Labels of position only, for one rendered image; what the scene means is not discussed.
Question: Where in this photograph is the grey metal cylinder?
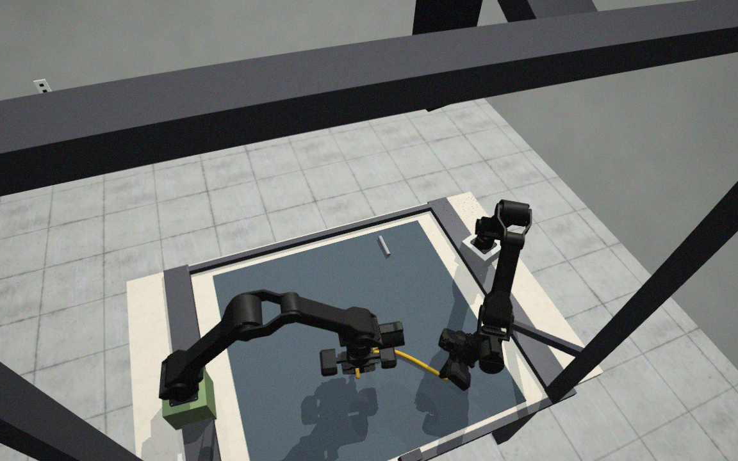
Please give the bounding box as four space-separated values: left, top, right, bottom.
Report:
378 236 391 256

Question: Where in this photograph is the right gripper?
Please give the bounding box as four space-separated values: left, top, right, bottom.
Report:
439 333 479 391

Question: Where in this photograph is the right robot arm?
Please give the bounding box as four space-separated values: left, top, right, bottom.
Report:
438 199 532 374

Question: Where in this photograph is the yellow rope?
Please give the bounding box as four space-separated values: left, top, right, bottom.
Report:
355 347 448 381

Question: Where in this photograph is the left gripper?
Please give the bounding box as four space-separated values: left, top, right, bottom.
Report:
320 347 397 376

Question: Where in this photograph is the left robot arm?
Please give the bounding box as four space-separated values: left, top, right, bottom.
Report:
159 289 405 407

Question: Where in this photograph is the blue-grey mat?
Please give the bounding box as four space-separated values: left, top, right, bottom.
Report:
213 220 526 461

